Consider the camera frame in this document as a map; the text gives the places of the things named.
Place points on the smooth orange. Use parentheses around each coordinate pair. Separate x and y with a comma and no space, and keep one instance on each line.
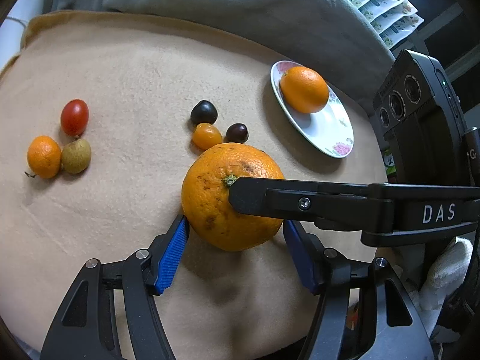
(303,90)

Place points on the green drink carton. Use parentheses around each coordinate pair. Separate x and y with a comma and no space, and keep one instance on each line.
(390,163)

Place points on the tan blanket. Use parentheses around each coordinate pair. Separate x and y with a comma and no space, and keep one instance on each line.
(131,82)

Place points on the small mandarin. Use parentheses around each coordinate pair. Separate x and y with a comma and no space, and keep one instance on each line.
(44,156)

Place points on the white floral plate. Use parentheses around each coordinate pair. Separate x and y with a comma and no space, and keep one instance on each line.
(330,129)

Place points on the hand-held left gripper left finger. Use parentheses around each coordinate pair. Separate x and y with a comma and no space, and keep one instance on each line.
(173,255)

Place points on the large spotted orange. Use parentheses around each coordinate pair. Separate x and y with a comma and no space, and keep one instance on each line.
(210,195)

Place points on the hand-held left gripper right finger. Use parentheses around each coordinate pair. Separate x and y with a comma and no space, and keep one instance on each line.
(298,255)

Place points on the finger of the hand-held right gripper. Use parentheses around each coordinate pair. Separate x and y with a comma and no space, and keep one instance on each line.
(270,198)

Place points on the grey blanket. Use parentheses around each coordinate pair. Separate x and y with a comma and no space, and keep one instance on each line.
(225,0)

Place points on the person's right hand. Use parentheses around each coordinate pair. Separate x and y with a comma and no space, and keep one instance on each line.
(446,270)

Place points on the brown longan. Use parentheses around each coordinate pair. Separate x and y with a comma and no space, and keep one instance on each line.
(76,156)

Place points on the red tomato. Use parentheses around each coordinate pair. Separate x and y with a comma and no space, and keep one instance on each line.
(75,117)

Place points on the small orange kumquat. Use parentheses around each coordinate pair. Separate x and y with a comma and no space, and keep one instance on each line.
(206,136)

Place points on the black shelf unit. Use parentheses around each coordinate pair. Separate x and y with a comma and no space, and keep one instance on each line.
(450,26)

